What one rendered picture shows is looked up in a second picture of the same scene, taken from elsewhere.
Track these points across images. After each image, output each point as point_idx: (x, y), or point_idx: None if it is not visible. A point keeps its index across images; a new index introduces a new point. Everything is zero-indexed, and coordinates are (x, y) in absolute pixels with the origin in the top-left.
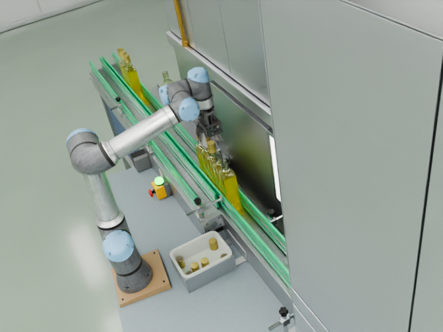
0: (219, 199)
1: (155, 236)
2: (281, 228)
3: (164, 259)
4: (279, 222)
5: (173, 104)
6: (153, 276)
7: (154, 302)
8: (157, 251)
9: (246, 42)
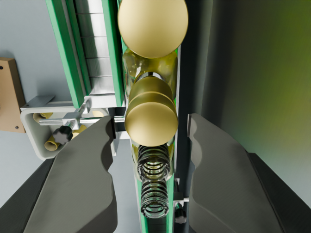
0: (123, 122)
1: (8, 12)
2: None
3: (23, 76)
4: None
5: None
6: (2, 111)
7: (7, 134)
8: (8, 67)
9: None
